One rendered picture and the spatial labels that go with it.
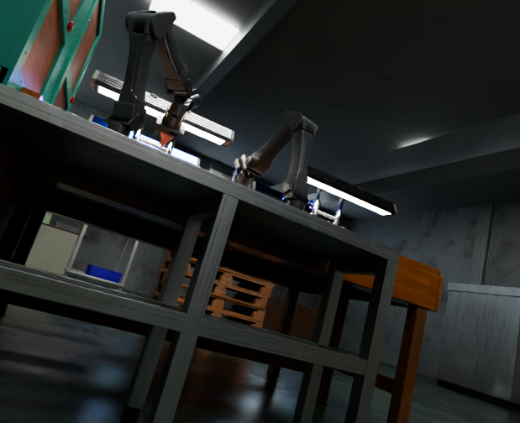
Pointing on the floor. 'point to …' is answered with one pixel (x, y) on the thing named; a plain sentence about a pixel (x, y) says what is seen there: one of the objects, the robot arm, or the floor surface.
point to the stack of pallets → (245, 295)
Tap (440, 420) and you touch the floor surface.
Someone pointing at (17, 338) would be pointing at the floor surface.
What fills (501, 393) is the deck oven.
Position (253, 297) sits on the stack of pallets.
